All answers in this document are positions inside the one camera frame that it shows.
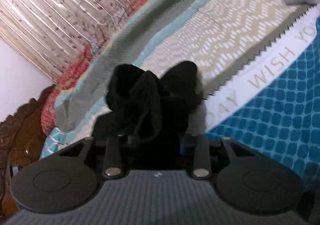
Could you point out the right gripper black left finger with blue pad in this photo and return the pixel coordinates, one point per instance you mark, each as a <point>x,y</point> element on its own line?
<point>68,178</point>

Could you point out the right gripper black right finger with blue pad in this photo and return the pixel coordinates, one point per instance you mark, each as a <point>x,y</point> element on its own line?
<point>243,178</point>

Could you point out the black pants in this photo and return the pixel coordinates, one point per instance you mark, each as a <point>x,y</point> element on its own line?
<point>153,113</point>

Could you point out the carved brown wooden headboard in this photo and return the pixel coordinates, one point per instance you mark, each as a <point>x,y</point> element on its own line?
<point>22,140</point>

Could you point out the red floral pillow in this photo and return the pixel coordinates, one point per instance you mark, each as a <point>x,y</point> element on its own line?
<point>75,70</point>

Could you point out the patterned multicolour bedsheet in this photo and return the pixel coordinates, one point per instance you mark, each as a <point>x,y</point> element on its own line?
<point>259,61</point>

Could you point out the floral pleated curtain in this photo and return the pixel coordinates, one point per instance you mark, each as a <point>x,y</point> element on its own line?
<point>50,34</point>

